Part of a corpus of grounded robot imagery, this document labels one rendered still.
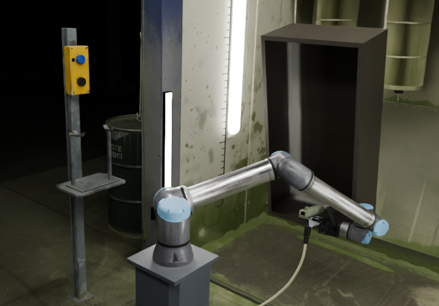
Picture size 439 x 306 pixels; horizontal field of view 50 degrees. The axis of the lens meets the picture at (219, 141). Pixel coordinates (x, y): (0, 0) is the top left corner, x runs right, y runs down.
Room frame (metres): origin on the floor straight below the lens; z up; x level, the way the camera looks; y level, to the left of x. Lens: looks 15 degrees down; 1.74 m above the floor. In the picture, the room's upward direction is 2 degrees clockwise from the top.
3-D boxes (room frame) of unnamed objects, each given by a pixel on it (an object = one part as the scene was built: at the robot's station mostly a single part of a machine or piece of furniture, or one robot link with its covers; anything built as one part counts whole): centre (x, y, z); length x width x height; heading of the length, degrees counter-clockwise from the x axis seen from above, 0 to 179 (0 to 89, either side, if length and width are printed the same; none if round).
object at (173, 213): (2.00, 0.20, 0.83); 0.17 x 0.15 x 0.18; 13
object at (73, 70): (2.57, 0.79, 1.42); 0.12 x 0.06 x 0.26; 142
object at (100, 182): (2.51, 0.70, 0.95); 0.26 x 0.15 x 0.32; 142
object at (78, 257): (2.61, 0.84, 0.82); 0.06 x 0.06 x 1.64; 52
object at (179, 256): (1.99, 0.19, 0.69); 0.19 x 0.19 x 0.10
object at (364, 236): (2.40, -0.80, 0.60); 0.12 x 0.09 x 0.10; 58
